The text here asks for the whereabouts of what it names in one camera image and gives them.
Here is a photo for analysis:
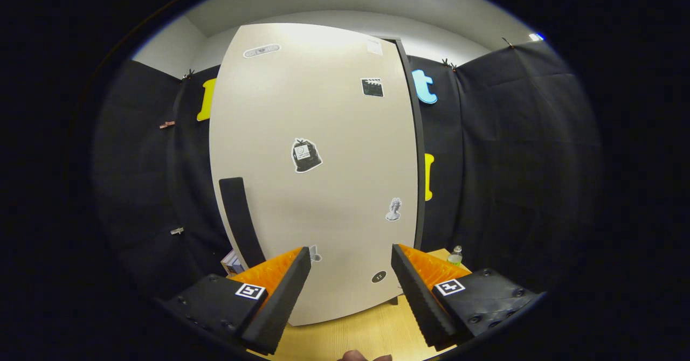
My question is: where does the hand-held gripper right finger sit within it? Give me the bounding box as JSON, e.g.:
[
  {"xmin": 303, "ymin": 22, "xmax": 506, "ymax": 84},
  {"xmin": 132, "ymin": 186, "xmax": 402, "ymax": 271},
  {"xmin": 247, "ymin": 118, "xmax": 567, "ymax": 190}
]
[{"xmin": 390, "ymin": 242, "xmax": 544, "ymax": 351}]

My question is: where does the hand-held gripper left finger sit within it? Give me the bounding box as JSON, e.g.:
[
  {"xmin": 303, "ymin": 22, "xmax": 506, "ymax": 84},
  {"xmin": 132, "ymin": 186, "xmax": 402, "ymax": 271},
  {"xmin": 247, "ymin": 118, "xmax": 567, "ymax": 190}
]
[{"xmin": 161, "ymin": 246, "xmax": 313, "ymax": 356}]

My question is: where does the beige shoe cabinet door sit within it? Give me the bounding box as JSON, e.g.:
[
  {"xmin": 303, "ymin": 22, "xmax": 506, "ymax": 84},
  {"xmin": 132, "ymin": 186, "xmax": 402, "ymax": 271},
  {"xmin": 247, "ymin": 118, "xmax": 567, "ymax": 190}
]
[{"xmin": 209, "ymin": 23, "xmax": 420, "ymax": 327}]

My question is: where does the grey shoe cabinet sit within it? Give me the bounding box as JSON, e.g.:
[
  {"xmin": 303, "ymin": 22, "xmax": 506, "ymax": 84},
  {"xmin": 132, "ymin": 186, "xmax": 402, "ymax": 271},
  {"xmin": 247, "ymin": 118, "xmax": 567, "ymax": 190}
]
[{"xmin": 391, "ymin": 38, "xmax": 427, "ymax": 306}]

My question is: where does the black backdrop cloth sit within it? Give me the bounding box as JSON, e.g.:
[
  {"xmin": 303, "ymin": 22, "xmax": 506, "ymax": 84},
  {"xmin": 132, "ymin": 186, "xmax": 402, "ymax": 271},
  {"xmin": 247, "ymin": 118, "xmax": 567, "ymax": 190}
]
[{"xmin": 92, "ymin": 40, "xmax": 603, "ymax": 302}]

